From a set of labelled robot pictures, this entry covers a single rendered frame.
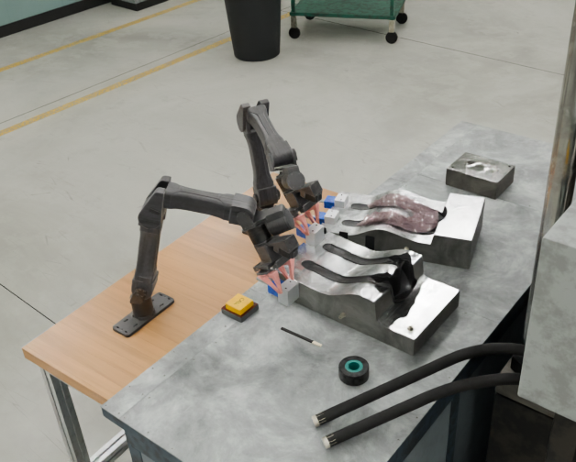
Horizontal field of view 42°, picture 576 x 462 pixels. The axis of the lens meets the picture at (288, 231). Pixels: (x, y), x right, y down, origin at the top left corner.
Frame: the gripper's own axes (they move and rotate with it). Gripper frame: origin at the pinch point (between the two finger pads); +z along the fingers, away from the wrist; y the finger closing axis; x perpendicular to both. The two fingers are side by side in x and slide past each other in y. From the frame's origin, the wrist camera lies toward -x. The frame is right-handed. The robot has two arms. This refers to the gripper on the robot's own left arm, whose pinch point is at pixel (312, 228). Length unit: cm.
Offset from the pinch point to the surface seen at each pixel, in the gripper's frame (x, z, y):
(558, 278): -101, 5, -41
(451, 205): -21.9, 17.2, 39.3
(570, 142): -94, -8, -5
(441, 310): -37.5, 30.9, -3.9
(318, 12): 262, -62, 344
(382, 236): -10.1, 13.7, 16.4
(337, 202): 10.2, 1.6, 24.9
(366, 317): -24.9, 22.4, -19.0
